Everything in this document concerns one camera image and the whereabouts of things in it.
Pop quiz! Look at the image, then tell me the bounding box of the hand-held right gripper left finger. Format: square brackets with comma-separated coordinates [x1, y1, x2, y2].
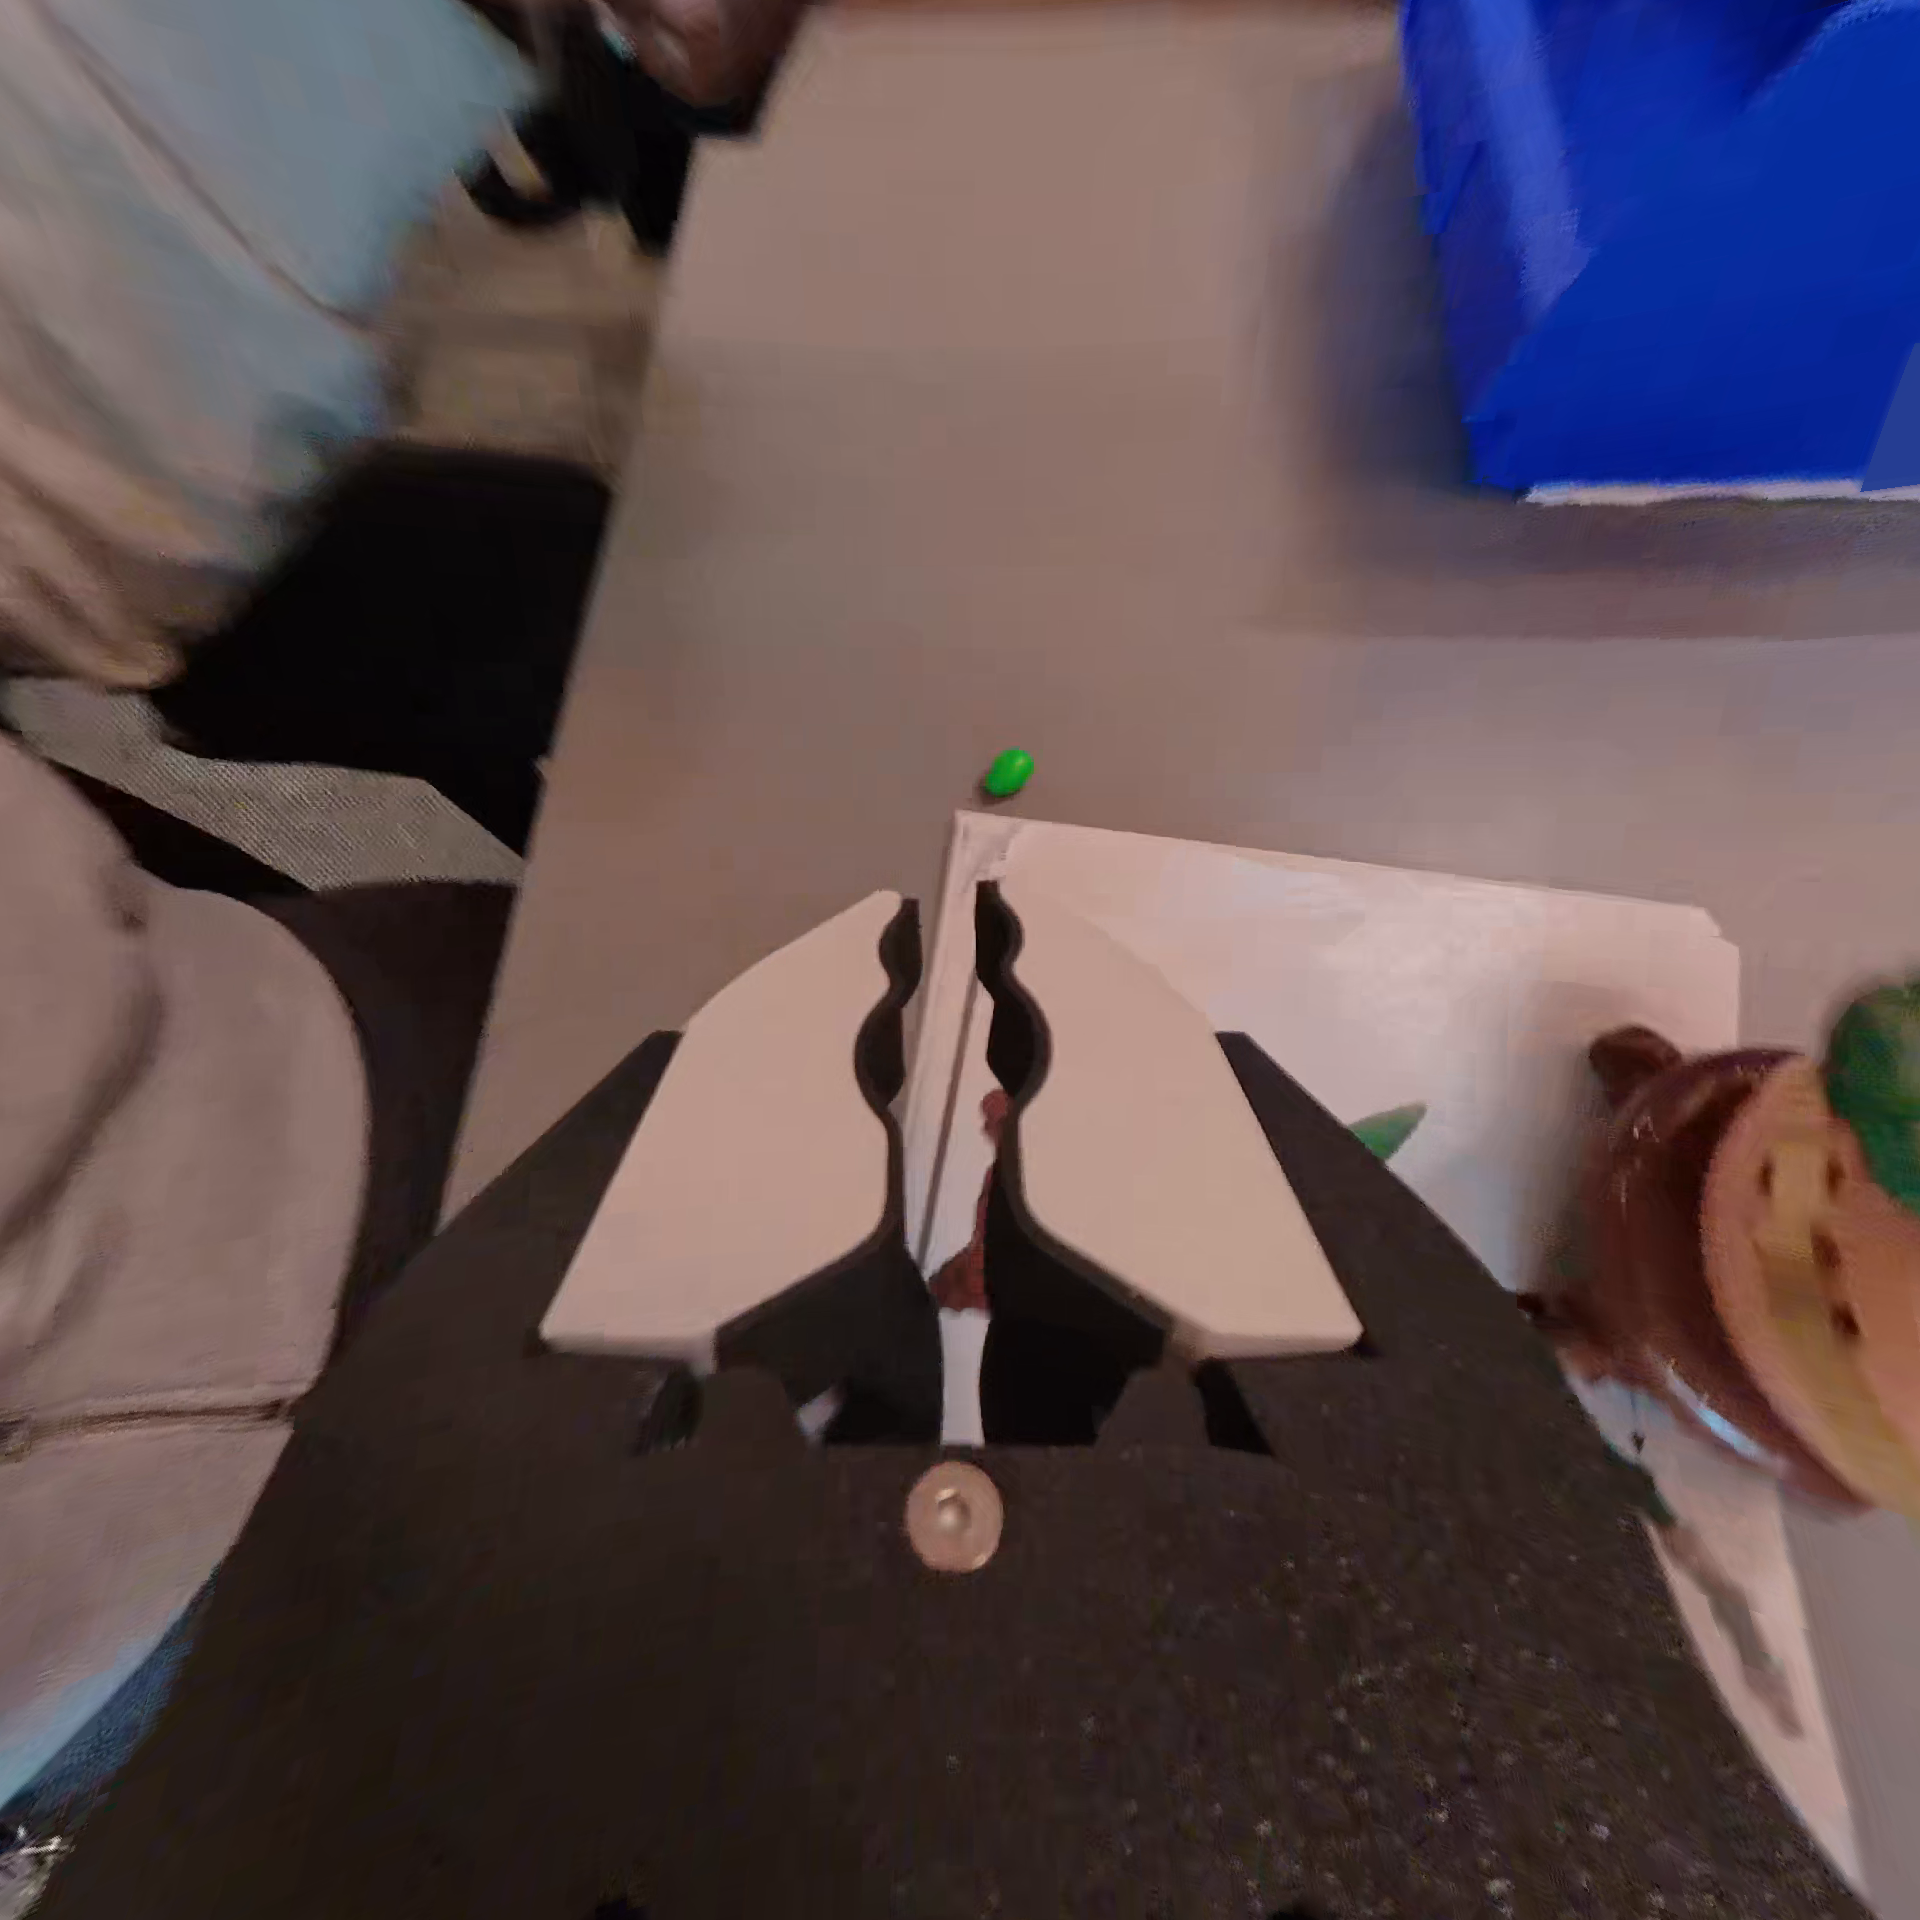
[535, 892, 938, 1372]

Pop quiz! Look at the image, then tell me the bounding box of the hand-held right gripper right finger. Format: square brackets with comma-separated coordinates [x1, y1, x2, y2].
[967, 880, 1365, 1372]

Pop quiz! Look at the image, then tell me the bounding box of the person's left forearm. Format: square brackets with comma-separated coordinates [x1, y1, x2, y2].
[0, 0, 541, 693]

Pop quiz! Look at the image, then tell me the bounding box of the grey desk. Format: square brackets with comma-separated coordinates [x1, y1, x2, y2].
[441, 0, 1920, 1862]

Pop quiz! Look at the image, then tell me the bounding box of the open instruction booklet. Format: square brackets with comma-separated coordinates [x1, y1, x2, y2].
[899, 807, 1864, 1862]

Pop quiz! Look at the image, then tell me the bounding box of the toy brick potted plant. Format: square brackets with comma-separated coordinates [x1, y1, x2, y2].
[1515, 978, 1920, 1520]

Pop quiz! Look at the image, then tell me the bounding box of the blue storage bin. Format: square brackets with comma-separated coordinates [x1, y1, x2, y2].
[1402, 0, 1920, 499]

